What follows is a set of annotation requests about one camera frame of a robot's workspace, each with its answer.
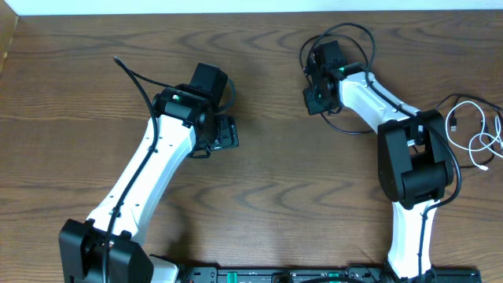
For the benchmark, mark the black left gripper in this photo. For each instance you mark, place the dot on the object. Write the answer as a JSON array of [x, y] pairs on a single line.
[[230, 134]]

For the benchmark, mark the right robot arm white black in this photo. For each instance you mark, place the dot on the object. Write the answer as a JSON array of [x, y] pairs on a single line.
[[415, 165]]

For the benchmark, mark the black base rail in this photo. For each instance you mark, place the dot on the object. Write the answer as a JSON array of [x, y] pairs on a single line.
[[359, 273]]

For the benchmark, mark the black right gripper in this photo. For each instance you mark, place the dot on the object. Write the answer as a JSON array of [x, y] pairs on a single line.
[[312, 108]]

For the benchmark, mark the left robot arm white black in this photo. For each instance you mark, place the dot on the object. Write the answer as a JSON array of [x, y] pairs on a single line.
[[187, 122]]

